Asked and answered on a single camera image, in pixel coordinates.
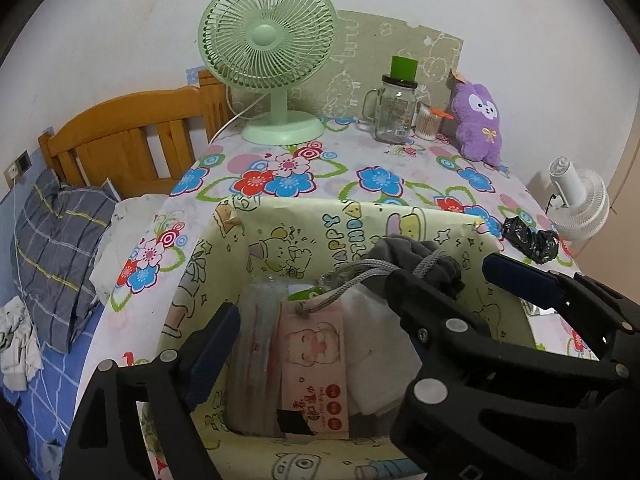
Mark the black crumpled plastic bag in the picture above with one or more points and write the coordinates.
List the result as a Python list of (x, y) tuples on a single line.
[(525, 237)]

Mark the cartoon print storage box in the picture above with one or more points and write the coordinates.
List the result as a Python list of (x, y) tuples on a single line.
[(280, 250)]

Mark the green desk fan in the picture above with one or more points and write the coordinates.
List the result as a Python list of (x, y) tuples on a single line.
[(267, 35)]

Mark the small white fan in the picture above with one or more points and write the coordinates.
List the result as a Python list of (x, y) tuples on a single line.
[(582, 200)]

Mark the cotton swab container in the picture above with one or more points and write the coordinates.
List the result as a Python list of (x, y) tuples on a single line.
[(430, 122)]

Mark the pink baby wipes pack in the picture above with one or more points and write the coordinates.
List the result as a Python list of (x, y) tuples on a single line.
[(315, 360)]

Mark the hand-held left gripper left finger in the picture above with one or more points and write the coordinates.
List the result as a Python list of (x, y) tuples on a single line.
[(212, 360)]

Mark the green tissue pack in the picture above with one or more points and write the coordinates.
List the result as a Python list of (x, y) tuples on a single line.
[(300, 294)]

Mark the black wall switch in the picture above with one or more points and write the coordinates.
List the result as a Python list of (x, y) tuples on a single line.
[(23, 159)]

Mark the floral tablecloth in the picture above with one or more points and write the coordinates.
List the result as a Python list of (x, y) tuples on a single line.
[(380, 170)]

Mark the clear plastic pack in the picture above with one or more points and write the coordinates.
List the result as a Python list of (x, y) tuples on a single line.
[(252, 350)]

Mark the white wall socket plate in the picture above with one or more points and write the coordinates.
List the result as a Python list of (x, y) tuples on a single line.
[(11, 174)]

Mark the green cylinder cap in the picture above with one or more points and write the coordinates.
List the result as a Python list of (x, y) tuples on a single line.
[(405, 67)]

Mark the beige cartoon print board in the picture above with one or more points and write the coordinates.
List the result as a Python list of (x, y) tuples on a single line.
[(360, 45)]

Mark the white crumpled cloth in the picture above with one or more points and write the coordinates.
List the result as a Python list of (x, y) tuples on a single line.
[(17, 345)]

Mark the white folded tissue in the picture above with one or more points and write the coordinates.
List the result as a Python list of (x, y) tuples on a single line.
[(370, 360)]

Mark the blue checked bedsheet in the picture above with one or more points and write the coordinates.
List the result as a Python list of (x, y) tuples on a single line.
[(50, 410)]

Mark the purple plush toy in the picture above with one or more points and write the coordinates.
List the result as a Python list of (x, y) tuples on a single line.
[(477, 120)]

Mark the grey plaid pillow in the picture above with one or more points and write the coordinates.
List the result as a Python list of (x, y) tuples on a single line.
[(55, 250)]

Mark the blue tape piece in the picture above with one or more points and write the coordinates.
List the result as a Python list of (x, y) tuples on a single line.
[(194, 76)]

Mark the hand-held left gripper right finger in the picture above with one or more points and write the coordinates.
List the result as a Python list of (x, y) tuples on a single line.
[(416, 347)]

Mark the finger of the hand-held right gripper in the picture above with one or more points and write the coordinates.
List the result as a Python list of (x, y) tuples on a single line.
[(525, 280), (430, 320)]

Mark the wooden bed headboard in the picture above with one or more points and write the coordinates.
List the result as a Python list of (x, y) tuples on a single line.
[(115, 135)]

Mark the glass jar mug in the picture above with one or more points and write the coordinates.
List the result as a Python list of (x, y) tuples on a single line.
[(392, 115)]

